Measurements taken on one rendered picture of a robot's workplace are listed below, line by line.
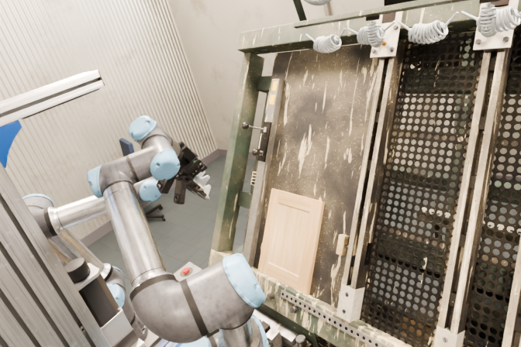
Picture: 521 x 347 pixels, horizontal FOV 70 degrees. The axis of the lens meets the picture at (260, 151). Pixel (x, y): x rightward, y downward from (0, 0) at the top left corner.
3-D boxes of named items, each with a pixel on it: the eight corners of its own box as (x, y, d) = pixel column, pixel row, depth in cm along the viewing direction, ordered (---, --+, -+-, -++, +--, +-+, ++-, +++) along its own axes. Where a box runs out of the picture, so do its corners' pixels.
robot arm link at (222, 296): (211, 342, 115) (174, 271, 73) (253, 318, 119) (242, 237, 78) (227, 383, 108) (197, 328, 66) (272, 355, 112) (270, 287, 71)
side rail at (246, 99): (225, 247, 213) (210, 249, 205) (257, 58, 213) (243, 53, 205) (232, 250, 209) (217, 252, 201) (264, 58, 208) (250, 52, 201)
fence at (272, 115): (246, 262, 191) (240, 263, 188) (277, 80, 191) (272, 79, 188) (253, 266, 187) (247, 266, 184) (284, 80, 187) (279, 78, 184)
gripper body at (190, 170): (209, 169, 119) (188, 149, 109) (188, 187, 118) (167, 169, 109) (198, 156, 124) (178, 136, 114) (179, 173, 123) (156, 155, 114)
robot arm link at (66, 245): (107, 317, 144) (0, 221, 120) (105, 295, 157) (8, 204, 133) (133, 297, 147) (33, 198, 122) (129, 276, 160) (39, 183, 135)
